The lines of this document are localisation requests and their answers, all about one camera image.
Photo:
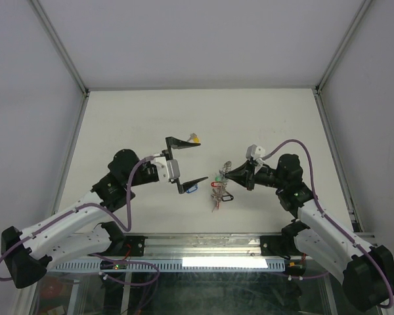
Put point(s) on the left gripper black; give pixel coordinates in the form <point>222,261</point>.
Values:
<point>174,144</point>

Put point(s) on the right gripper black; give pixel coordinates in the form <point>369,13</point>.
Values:
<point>244,175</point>

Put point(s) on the black key tag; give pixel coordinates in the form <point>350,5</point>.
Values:
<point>227,198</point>

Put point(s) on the metal disc with keyrings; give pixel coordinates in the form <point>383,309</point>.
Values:
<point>218,192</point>

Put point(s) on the key with yellow tag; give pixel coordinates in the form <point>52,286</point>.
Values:
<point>193,138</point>

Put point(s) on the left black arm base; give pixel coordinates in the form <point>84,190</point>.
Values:
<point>124,243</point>

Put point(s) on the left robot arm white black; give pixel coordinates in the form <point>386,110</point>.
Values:
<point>95,223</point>

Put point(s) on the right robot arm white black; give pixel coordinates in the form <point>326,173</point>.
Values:
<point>365,271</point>

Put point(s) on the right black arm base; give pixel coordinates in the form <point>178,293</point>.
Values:
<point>283,245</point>

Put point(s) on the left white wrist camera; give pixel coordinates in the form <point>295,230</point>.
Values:
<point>167,168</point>

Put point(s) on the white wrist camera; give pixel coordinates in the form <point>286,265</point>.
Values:
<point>255,153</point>
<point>167,168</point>

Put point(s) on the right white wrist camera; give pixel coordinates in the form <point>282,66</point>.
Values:
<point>255,153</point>

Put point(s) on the aluminium rail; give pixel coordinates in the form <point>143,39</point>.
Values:
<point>156,245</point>

